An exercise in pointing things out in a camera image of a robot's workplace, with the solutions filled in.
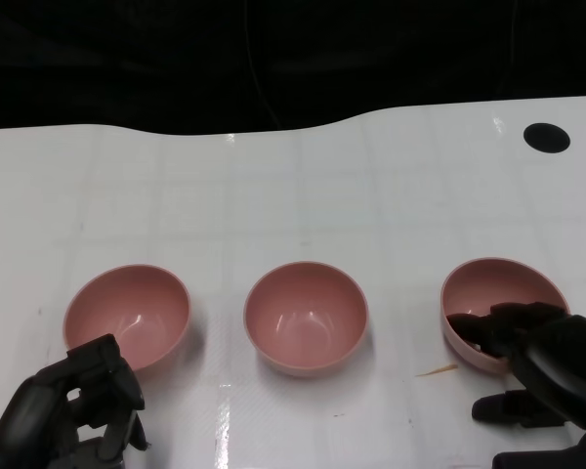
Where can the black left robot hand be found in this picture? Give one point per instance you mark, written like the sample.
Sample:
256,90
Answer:
93,386

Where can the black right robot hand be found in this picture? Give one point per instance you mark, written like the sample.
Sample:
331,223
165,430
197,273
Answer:
561,366

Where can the pink plastic bowl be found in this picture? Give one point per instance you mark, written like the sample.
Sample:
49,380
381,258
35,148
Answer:
306,317
493,285
132,308

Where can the small yellow stick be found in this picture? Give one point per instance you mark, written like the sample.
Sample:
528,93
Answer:
437,371

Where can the black round table grommet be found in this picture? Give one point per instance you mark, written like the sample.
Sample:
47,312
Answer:
547,138

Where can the black backdrop curtain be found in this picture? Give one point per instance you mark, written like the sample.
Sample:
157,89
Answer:
127,58

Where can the black right wrist camera housing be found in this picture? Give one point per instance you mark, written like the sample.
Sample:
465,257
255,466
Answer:
556,461

